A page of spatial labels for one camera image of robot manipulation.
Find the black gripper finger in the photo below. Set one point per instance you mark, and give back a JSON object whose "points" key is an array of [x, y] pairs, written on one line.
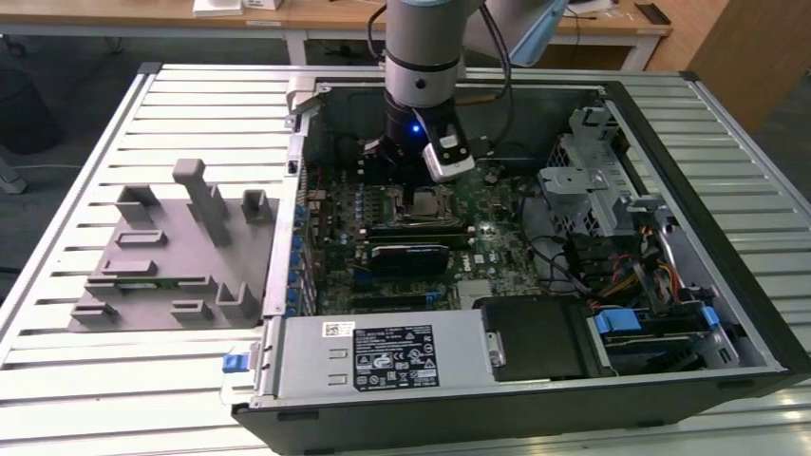
{"points": [[414, 199]]}

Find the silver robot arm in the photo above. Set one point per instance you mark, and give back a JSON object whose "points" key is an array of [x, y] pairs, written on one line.
{"points": [[422, 38]]}

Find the CPU socket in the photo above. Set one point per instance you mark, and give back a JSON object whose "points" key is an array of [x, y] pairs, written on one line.
{"points": [[400, 217]]}

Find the RAM slot black clips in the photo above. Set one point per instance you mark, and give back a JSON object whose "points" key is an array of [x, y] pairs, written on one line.
{"points": [[418, 228]]}

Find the green RAM stick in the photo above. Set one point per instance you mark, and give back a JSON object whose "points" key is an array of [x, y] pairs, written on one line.
{"points": [[418, 241], [169, 284]]}

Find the silver coin battery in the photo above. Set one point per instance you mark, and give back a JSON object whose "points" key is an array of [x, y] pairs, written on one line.
{"points": [[490, 179]]}

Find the black heatsink block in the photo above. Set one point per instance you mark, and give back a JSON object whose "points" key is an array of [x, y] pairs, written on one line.
{"points": [[413, 266]]}

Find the green motherboard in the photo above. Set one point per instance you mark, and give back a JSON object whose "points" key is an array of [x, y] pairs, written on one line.
{"points": [[501, 247]]}

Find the silver finned heatsink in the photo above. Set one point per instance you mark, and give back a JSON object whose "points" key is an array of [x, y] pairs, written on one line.
{"points": [[474, 290]]}

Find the black expansion slot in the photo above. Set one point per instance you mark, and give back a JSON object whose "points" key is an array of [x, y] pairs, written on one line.
{"points": [[393, 300]]}

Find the silver drive cage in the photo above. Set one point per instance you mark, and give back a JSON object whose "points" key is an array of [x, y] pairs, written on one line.
{"points": [[570, 185]]}

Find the white barcode sticker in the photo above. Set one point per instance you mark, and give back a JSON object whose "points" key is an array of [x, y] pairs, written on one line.
{"points": [[338, 328]]}

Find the black power supply label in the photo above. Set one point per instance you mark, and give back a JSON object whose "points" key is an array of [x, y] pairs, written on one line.
{"points": [[393, 356]]}

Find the black air shroud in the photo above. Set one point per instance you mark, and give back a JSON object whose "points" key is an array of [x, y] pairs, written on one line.
{"points": [[540, 332]]}

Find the white box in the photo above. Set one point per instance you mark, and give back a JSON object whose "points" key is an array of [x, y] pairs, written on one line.
{"points": [[220, 7], [264, 4]]}

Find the silver power supply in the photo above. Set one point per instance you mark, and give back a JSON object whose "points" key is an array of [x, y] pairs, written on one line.
{"points": [[317, 361]]}

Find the grey parts rack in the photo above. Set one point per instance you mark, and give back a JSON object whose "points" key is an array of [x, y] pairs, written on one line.
{"points": [[178, 266]]}

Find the blue disk carrier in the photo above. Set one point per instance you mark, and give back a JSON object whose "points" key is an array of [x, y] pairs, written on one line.
{"points": [[625, 323]]}

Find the blue plastic latch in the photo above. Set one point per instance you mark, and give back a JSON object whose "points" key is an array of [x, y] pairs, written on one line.
{"points": [[234, 363]]}

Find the black PC case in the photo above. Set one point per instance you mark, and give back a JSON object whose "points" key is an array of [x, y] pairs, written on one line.
{"points": [[444, 423]]}

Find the wooden desk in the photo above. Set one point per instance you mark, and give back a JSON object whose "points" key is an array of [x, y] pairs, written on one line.
{"points": [[127, 14]]}

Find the wooden cabinet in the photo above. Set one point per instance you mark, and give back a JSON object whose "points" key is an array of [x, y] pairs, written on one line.
{"points": [[748, 57]]}

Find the metal disk bay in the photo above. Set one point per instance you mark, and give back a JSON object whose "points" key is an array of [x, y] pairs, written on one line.
{"points": [[729, 351]]}

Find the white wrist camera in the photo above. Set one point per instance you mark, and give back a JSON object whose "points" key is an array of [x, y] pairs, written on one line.
{"points": [[453, 166]]}

